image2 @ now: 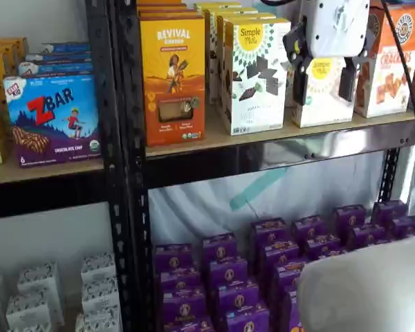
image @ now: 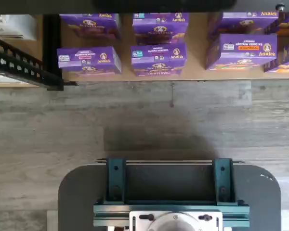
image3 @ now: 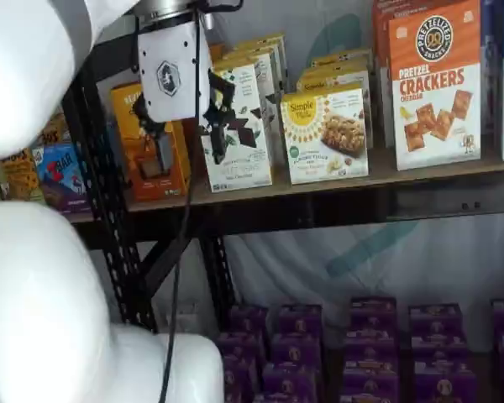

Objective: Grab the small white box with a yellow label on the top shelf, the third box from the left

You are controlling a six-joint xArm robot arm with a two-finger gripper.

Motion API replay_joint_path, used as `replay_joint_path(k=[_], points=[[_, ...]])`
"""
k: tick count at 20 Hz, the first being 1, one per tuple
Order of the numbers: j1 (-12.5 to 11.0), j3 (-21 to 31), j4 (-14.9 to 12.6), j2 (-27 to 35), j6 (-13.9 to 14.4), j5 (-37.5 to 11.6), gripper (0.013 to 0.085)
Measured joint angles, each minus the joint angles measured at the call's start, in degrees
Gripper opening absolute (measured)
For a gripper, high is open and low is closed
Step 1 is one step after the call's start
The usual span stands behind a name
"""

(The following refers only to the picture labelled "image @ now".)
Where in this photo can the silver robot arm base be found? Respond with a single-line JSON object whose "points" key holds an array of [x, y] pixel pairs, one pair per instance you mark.
{"points": [[175, 223]]}

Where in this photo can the purple Annie's box teal badge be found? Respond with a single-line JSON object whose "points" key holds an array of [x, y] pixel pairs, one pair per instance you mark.
{"points": [[159, 57], [159, 29]]}

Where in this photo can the purple Annie's box pink label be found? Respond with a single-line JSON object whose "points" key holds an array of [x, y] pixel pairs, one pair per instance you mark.
{"points": [[86, 57]]}

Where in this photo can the purple Annie's box red label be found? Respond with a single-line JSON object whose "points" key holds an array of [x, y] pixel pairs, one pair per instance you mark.
{"points": [[91, 26]]}

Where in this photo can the purple Annie's hidden veggies box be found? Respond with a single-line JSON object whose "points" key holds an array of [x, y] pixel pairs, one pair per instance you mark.
{"points": [[243, 49]]}

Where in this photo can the purple Annie's box orange print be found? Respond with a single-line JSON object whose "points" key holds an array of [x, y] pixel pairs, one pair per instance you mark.
{"points": [[285, 59], [240, 22], [285, 25]]}

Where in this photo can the black shelf beam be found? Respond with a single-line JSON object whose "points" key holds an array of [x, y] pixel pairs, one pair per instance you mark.
{"points": [[38, 6]]}

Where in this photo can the white box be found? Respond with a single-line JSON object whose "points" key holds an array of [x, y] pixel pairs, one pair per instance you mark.
{"points": [[13, 26]]}

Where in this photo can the silver mounting plate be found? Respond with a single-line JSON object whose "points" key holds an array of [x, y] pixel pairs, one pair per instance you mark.
{"points": [[137, 221]]}

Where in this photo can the teal aluminium frame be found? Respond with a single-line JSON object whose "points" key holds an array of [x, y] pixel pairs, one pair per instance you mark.
{"points": [[115, 183]]}

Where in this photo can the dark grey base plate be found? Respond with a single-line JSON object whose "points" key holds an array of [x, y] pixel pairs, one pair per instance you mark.
{"points": [[77, 192]]}

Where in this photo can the black perforated metal bracket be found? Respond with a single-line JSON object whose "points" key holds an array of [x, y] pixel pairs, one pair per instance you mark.
{"points": [[19, 65]]}

